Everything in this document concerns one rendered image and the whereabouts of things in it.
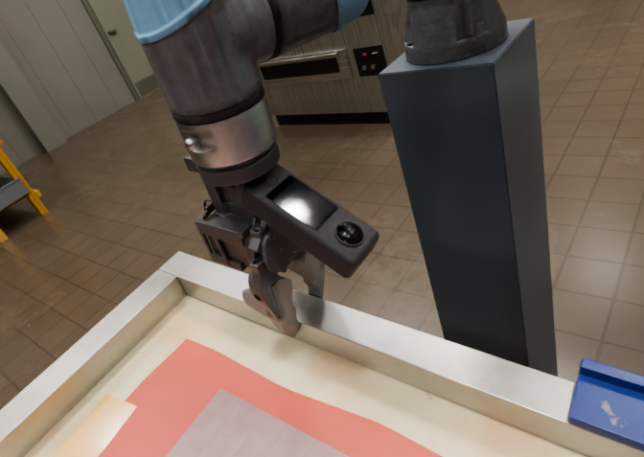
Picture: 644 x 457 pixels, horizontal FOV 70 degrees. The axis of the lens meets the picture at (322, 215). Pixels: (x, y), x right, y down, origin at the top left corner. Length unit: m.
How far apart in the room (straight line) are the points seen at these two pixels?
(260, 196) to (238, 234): 0.05
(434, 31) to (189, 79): 0.44
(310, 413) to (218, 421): 0.09
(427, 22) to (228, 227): 0.43
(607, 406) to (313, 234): 0.25
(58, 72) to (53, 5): 0.89
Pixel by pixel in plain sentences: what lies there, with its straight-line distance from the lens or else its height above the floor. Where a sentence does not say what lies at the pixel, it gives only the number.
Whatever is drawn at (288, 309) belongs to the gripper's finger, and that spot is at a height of 1.12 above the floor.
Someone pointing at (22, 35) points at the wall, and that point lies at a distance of 7.65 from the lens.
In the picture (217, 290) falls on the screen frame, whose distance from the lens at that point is 0.57.
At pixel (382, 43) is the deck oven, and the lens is 3.38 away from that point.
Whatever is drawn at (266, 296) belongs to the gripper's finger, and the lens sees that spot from 0.43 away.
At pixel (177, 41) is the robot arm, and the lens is 0.34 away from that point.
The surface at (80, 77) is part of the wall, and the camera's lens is 7.84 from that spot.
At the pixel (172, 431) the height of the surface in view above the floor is 1.06.
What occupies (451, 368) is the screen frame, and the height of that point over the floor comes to 1.07.
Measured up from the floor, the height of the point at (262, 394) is 1.05.
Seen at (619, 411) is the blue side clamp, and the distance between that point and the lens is 0.42.
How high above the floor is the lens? 1.42
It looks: 31 degrees down
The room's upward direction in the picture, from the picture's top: 21 degrees counter-clockwise
